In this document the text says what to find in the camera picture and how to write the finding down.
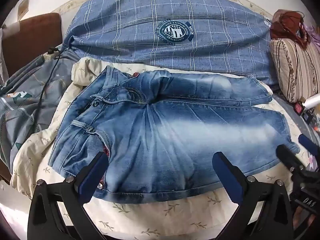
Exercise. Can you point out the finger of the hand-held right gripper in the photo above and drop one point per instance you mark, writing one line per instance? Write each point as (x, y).
(310, 142)
(287, 155)

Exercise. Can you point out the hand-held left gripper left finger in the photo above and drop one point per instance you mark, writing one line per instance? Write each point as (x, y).
(93, 177)

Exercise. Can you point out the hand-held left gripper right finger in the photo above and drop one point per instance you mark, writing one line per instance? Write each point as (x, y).
(226, 177)

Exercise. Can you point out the blue denim pants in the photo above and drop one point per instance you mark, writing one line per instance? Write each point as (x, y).
(162, 135)

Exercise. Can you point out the small red object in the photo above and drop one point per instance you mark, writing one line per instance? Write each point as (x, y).
(298, 108)

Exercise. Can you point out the white tube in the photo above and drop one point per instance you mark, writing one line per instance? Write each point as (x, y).
(311, 102)

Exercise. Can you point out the cream leaf-print blanket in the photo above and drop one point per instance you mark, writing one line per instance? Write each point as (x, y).
(150, 212)

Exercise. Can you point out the striped beige pillow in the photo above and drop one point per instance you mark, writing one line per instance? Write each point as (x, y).
(295, 67)

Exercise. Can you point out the grey patterned blanket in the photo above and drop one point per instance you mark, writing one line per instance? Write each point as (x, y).
(20, 110)

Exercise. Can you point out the purple cloth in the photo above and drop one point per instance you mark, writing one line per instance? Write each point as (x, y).
(312, 33)

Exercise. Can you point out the red-brown cloth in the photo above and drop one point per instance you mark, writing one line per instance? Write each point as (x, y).
(285, 25)

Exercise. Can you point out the white power strip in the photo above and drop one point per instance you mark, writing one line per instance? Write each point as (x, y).
(48, 55)

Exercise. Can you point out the brown headboard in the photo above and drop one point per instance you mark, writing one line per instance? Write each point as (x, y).
(30, 42)

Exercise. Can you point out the blue plaid quilt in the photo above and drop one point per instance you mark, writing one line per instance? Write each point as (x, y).
(125, 30)

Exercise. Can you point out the beige wall sticker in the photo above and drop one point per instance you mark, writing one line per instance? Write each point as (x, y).
(23, 6)

